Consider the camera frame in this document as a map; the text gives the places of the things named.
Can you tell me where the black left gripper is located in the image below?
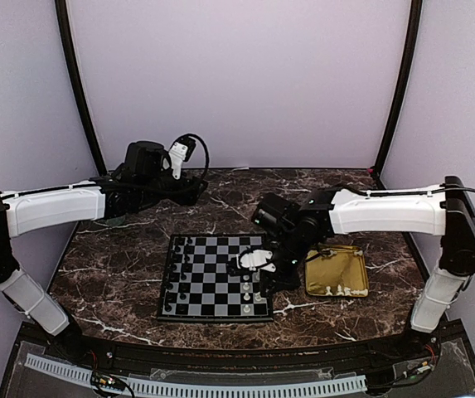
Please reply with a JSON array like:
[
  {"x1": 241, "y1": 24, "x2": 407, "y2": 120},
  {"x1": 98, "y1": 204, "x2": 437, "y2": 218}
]
[{"x1": 137, "y1": 170, "x2": 207, "y2": 206}]

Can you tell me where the black right frame post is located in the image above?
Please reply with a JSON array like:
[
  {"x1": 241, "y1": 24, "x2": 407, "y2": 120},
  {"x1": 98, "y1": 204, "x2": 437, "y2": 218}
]
[{"x1": 371, "y1": 0, "x2": 423, "y2": 180}]

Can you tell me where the black frame post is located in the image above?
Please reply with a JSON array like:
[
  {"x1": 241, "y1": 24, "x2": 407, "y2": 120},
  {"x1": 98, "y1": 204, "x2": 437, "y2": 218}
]
[
  {"x1": 371, "y1": 0, "x2": 423, "y2": 180},
  {"x1": 54, "y1": 0, "x2": 107, "y2": 175}
]

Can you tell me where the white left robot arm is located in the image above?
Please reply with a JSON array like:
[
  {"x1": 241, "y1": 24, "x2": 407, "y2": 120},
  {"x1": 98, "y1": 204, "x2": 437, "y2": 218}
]
[{"x1": 0, "y1": 177, "x2": 207, "y2": 362}]

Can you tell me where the black left frame post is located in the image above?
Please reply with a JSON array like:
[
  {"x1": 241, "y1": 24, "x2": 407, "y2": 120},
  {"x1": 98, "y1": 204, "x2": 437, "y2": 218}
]
[{"x1": 54, "y1": 0, "x2": 107, "y2": 175}]

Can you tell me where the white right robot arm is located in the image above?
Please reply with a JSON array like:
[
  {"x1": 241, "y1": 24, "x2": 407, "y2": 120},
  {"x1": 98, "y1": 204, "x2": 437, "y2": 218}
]
[{"x1": 251, "y1": 176, "x2": 475, "y2": 360}]

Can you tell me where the black and white chessboard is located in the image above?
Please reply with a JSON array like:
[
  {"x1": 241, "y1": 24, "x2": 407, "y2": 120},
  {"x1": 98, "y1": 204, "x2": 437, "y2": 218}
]
[{"x1": 157, "y1": 234, "x2": 274, "y2": 323}]

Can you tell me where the black front rail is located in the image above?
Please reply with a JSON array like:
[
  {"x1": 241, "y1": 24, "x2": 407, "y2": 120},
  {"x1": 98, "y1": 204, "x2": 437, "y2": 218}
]
[{"x1": 12, "y1": 321, "x2": 470, "y2": 376}]

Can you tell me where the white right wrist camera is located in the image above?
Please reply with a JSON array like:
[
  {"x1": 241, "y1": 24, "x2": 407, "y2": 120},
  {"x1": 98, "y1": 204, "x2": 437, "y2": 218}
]
[{"x1": 236, "y1": 249, "x2": 276, "y2": 273}]

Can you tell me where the white perforated cable duct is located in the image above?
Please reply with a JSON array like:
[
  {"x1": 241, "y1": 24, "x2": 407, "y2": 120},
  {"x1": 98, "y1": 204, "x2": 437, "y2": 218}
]
[{"x1": 24, "y1": 354, "x2": 367, "y2": 397}]

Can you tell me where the gold metal tray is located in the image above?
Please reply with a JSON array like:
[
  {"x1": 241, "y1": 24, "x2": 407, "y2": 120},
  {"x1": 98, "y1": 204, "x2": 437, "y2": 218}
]
[{"x1": 304, "y1": 245, "x2": 369, "y2": 297}]

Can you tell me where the grey ceramic cup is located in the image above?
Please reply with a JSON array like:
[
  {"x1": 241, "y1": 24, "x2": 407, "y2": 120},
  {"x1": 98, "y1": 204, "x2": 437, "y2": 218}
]
[{"x1": 97, "y1": 216, "x2": 126, "y2": 228}]

